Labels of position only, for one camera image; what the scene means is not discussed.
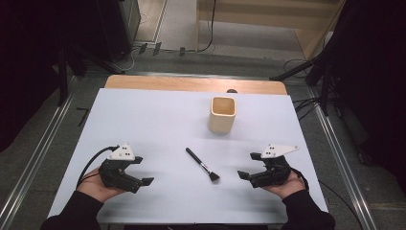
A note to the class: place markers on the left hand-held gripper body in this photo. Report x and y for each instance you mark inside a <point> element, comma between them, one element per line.
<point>116,174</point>

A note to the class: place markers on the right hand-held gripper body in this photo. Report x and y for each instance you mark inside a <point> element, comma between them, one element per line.
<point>274,171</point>

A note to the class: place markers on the black makeup brush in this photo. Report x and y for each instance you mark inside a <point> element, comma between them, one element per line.
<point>201,163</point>

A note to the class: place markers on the beige square cup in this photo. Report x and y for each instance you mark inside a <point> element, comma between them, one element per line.
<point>221,123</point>

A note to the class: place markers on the person's right hand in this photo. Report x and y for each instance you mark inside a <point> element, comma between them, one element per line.
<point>287,187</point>

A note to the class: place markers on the person's left hand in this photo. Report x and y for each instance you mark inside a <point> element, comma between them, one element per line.
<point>94,187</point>

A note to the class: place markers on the white table board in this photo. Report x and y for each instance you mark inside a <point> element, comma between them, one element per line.
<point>172,121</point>

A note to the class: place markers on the dark round table grommet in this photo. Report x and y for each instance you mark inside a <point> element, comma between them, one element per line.
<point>232,91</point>

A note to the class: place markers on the wooden table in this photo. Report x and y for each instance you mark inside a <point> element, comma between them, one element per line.
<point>178,83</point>

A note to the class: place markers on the black metal stand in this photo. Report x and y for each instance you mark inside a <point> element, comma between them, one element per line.
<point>325,86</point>
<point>63,80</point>

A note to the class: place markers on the dark floor plug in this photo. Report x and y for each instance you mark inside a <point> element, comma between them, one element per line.
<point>182,51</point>
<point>143,48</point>
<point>157,48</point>

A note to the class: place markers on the black cabinet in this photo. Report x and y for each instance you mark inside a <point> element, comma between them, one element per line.
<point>118,28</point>

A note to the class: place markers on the black curtain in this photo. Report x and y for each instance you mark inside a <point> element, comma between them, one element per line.
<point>376,80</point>
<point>28,64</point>

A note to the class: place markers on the metal floor rail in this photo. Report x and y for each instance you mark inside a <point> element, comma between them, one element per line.
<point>338,150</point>
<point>38,150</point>

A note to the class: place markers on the light wooden furniture frame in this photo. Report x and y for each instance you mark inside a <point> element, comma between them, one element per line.
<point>255,22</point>

